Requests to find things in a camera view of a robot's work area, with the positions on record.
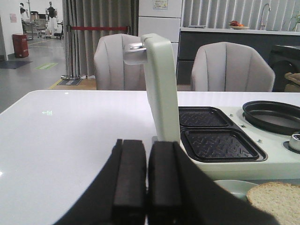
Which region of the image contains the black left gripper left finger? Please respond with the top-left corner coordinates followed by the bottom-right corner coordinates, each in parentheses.
top-left (56, 139), bottom-right (146, 225)

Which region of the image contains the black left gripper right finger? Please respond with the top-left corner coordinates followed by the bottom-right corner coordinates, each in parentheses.
top-left (148, 142), bottom-right (278, 225)

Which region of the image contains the bread slice with brown crust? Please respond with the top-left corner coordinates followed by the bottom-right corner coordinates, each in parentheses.
top-left (246, 182), bottom-right (300, 225)

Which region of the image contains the green breakfast maker lid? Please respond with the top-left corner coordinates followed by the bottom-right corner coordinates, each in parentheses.
top-left (123, 33), bottom-right (180, 142)

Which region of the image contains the green breakfast maker base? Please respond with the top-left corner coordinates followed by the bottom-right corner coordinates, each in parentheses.
top-left (151, 105), bottom-right (300, 180)

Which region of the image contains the light green plate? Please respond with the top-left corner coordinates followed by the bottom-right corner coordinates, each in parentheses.
top-left (214, 180), bottom-right (257, 201)

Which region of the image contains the left beige chair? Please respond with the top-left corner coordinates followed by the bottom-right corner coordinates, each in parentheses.
top-left (94, 34), bottom-right (146, 90)

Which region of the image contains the beige chair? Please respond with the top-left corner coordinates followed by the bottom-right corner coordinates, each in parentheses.
top-left (191, 42), bottom-right (275, 92)
top-left (94, 34), bottom-right (146, 90)

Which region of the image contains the black round frying pan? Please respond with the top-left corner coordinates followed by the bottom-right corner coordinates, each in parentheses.
top-left (242, 100), bottom-right (300, 135)

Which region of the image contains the silver left control knob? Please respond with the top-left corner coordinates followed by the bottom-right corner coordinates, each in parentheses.
top-left (289, 132), bottom-right (300, 151)

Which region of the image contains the red belt barrier stanchion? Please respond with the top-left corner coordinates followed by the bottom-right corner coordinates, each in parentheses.
top-left (60, 24), bottom-right (131, 81)

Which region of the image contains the right beige chair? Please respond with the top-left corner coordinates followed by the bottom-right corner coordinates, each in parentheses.
top-left (191, 42), bottom-right (275, 92)

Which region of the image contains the dark kitchen counter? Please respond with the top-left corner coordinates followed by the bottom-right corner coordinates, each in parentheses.
top-left (177, 28), bottom-right (300, 85)

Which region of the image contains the tan cushion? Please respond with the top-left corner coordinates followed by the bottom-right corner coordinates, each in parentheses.
top-left (284, 72), bottom-right (300, 92)

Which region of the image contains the black appliance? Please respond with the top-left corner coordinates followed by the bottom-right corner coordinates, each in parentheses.
top-left (269, 45), bottom-right (300, 92)

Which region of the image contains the red trash bin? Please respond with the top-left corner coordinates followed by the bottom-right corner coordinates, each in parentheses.
top-left (12, 34), bottom-right (29, 58)

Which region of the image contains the white cabinet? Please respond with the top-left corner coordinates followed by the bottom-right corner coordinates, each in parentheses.
top-left (138, 0), bottom-right (182, 43)

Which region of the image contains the fruit bowl on counter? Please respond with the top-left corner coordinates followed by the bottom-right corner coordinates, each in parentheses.
top-left (229, 21), bottom-right (249, 30)

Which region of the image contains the grey curtain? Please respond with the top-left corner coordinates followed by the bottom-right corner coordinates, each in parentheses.
top-left (62, 0), bottom-right (139, 77)

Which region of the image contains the chrome faucet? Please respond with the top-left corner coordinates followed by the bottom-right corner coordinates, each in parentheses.
top-left (259, 3), bottom-right (271, 30)

